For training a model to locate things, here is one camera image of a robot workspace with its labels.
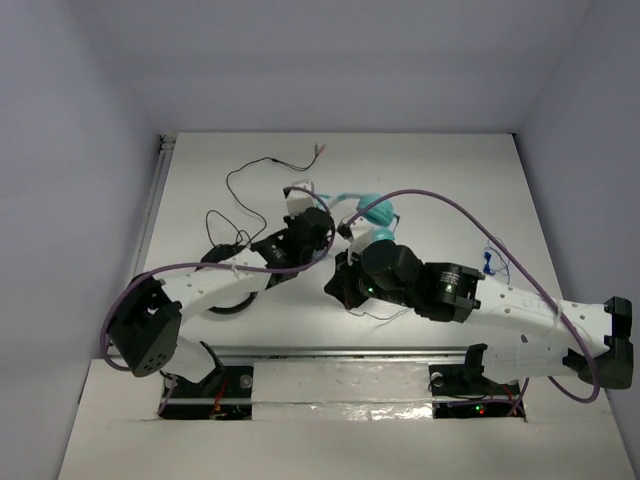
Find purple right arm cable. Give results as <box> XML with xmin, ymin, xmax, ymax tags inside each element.
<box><xmin>342</xmin><ymin>188</ymin><xmax>601</xmax><ymax>416</ymax></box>

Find blue headphone cable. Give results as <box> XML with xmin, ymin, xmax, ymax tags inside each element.
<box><xmin>344</xmin><ymin>214</ymin><xmax>516</xmax><ymax>324</ymax></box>

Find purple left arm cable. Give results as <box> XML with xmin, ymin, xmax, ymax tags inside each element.
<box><xmin>99</xmin><ymin>185</ymin><xmax>335</xmax><ymax>416</ymax></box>

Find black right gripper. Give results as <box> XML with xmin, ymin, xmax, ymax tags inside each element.
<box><xmin>325</xmin><ymin>243</ymin><xmax>414</xmax><ymax>309</ymax></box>

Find aluminium left rail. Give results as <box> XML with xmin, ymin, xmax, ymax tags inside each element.
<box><xmin>144</xmin><ymin>133</ymin><xmax>177</xmax><ymax>235</ymax></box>

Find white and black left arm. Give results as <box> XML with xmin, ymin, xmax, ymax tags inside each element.
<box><xmin>104</xmin><ymin>207</ymin><xmax>335</xmax><ymax>396</ymax></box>

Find black headphones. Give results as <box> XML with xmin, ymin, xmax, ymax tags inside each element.
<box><xmin>199</xmin><ymin>243</ymin><xmax>259</xmax><ymax>315</ymax></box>

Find white front cover board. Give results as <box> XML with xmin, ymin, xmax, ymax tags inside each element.
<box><xmin>60</xmin><ymin>361</ymin><xmax>634</xmax><ymax>479</ymax></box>

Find black headphone cable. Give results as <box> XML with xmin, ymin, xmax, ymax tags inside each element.
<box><xmin>204</xmin><ymin>143</ymin><xmax>326</xmax><ymax>256</ymax></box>

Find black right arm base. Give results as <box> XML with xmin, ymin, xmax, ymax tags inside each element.
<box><xmin>428</xmin><ymin>344</ymin><xmax>526</xmax><ymax>420</ymax></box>

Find teal cat ear headphones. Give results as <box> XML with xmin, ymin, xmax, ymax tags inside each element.
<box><xmin>320</xmin><ymin>192</ymin><xmax>400</xmax><ymax>241</ymax></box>

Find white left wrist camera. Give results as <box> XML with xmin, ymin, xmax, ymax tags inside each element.
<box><xmin>283</xmin><ymin>179</ymin><xmax>316</xmax><ymax>218</ymax></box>

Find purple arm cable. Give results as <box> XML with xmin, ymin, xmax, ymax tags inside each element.
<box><xmin>342</xmin><ymin>188</ymin><xmax>601</xmax><ymax>416</ymax></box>
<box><xmin>99</xmin><ymin>185</ymin><xmax>335</xmax><ymax>416</ymax></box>

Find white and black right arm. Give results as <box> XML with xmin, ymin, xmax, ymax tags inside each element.
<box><xmin>324</xmin><ymin>240</ymin><xmax>634</xmax><ymax>393</ymax></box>

